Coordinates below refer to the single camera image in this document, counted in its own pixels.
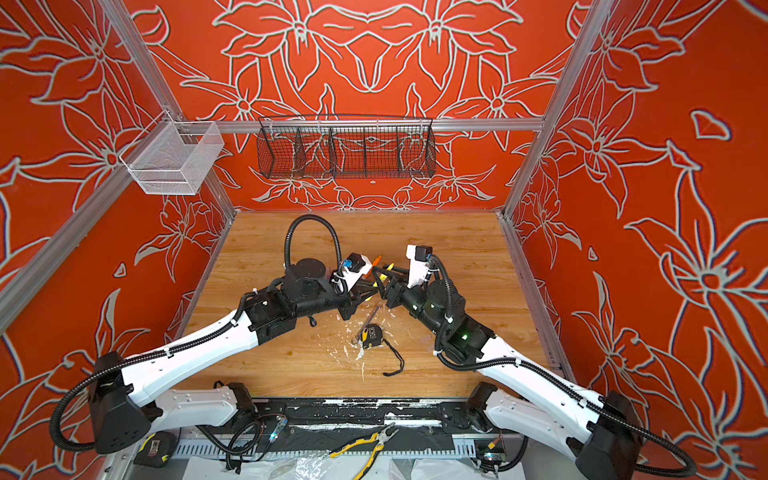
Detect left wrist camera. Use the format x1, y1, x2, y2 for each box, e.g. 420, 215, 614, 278
337, 253, 372, 292

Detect black yellow tape measure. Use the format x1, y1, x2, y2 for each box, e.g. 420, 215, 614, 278
133, 431, 178, 468

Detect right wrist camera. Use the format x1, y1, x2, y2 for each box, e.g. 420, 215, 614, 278
406, 244, 433, 288

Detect black wire basket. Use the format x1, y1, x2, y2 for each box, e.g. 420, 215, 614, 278
256, 115, 437, 180

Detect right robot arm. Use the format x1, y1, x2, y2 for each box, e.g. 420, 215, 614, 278
374, 255, 697, 479

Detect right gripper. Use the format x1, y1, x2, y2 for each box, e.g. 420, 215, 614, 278
371, 262, 449, 340

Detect yellow handled pliers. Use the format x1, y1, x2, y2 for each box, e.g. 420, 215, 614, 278
328, 422, 398, 480

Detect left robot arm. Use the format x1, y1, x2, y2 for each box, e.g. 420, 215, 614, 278
49, 214, 373, 454

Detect yellow highlighter pen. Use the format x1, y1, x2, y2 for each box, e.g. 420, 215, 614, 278
373, 264, 394, 288

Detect white mesh basket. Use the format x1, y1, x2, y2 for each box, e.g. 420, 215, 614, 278
120, 121, 224, 196

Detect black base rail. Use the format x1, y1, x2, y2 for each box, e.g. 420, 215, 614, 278
206, 397, 499, 434

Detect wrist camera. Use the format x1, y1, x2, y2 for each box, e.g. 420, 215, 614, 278
337, 253, 372, 292
406, 244, 433, 288

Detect black tape measure on table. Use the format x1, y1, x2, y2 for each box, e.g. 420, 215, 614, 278
360, 323, 405, 377

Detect small circuit board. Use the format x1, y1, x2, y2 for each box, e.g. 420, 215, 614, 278
474, 438, 509, 474

